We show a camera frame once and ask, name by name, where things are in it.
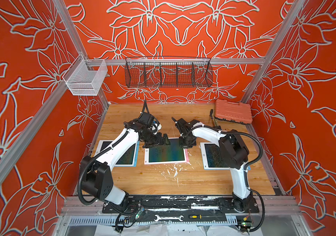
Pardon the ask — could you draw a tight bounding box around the blue tablet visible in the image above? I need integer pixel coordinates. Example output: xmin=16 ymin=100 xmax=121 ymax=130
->
xmin=200 ymin=143 xmax=249 ymax=170
xmin=95 ymin=140 xmax=140 ymax=167

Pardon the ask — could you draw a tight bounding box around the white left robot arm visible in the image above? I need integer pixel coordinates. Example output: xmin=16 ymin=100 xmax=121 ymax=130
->
xmin=77 ymin=101 xmax=171 ymax=209

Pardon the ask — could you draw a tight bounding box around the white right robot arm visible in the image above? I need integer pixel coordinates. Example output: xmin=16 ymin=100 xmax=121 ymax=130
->
xmin=172 ymin=118 xmax=263 ymax=212

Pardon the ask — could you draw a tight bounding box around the red plastic tool case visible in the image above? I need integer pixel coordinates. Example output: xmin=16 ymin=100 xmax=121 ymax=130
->
xmin=214 ymin=99 xmax=252 ymax=124

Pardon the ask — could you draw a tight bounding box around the silver combination wrench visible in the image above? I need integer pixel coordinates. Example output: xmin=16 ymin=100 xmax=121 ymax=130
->
xmin=154 ymin=214 xmax=184 ymax=222

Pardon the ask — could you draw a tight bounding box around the black wire wall basket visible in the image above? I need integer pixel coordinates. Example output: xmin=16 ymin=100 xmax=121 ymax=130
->
xmin=124 ymin=56 xmax=214 ymax=89

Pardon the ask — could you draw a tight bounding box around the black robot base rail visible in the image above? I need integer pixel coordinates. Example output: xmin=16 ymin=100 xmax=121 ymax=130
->
xmin=101 ymin=194 xmax=260 ymax=214

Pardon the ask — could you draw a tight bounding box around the clear plastic wall bin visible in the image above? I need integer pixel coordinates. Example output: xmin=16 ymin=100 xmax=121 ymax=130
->
xmin=62 ymin=54 xmax=108 ymax=96

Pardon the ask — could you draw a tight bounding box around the yellow handled screwdriver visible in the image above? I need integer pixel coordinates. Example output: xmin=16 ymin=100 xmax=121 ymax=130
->
xmin=189 ymin=214 xmax=216 ymax=219

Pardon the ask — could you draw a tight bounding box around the white slotted cable duct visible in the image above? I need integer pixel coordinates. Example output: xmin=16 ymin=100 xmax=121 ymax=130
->
xmin=67 ymin=215 xmax=238 ymax=227

